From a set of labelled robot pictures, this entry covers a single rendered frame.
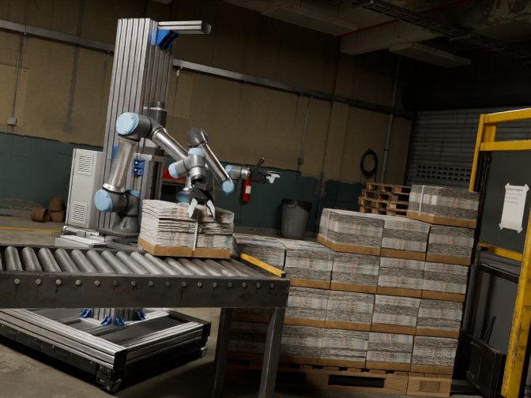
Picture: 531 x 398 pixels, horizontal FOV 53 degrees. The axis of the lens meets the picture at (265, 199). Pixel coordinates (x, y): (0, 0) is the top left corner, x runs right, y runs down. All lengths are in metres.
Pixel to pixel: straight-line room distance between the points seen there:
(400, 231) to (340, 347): 0.77
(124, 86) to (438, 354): 2.50
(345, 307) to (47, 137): 6.91
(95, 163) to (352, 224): 1.57
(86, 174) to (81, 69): 6.14
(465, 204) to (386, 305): 0.78
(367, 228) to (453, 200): 0.57
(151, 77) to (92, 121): 6.17
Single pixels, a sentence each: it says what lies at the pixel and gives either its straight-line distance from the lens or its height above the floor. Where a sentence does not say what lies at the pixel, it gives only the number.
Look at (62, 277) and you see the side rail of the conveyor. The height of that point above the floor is 0.79.
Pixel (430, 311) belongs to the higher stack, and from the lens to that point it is 3.48.
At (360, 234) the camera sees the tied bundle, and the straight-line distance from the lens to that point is 3.21.
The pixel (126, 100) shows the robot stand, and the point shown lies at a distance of 3.28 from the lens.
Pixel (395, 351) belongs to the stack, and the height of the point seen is 0.26.
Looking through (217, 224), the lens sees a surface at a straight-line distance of 2.53.
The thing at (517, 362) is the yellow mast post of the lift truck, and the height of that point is 0.32.
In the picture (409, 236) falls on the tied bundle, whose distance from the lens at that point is 3.33.
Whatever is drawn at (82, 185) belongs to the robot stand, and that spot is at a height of 1.01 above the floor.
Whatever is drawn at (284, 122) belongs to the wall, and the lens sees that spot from 10.65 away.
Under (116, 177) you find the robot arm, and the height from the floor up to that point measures 1.11.
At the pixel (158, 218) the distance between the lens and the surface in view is 2.44.
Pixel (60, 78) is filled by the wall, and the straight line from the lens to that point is 9.38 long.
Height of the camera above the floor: 1.25
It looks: 3 degrees down
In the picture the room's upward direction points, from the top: 8 degrees clockwise
